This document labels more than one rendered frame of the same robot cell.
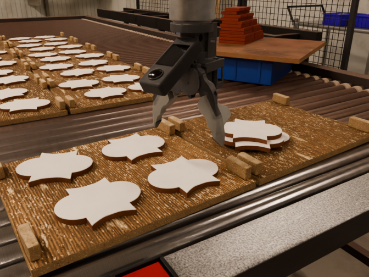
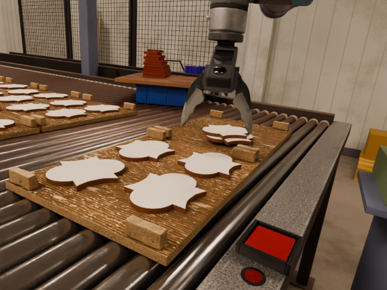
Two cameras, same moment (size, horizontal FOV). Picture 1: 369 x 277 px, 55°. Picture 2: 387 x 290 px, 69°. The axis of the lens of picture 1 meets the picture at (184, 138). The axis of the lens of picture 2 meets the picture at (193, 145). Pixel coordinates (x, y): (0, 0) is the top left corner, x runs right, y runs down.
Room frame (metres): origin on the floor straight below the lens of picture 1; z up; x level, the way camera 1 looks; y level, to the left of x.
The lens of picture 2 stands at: (0.10, 0.32, 1.18)
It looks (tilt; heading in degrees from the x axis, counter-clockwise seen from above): 18 degrees down; 332
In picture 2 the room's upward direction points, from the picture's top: 5 degrees clockwise
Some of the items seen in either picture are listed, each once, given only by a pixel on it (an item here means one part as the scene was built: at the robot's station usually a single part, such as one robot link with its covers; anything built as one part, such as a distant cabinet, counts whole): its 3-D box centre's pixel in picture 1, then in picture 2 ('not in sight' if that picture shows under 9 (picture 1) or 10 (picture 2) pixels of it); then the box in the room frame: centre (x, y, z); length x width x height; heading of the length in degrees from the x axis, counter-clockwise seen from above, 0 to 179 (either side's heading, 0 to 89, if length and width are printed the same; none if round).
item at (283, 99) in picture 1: (280, 99); (216, 114); (1.08, -0.30, 0.95); 0.06 x 0.02 x 0.03; 34
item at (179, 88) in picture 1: (194, 59); (223, 65); (0.62, -0.02, 1.16); 0.09 x 0.08 x 0.12; 144
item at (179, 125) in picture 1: (176, 123); (162, 131); (0.86, 0.02, 0.95); 0.06 x 0.02 x 0.03; 34
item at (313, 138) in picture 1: (267, 131); (227, 134); (0.86, -0.22, 0.93); 0.41 x 0.35 x 0.02; 124
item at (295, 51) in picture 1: (255, 46); (172, 80); (1.60, -0.31, 1.03); 0.50 x 0.50 x 0.02; 60
